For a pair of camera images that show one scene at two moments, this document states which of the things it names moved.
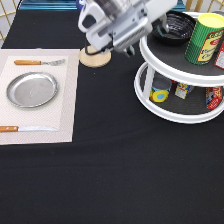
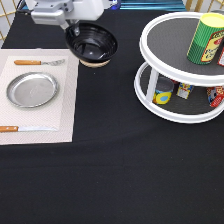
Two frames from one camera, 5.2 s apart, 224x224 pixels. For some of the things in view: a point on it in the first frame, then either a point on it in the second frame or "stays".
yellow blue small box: (182, 90) stays
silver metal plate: (32, 90) stays
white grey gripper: (121, 24) → (61, 12)
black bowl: (180, 25) → (93, 43)
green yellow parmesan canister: (205, 39) stays
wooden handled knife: (26, 129) stays
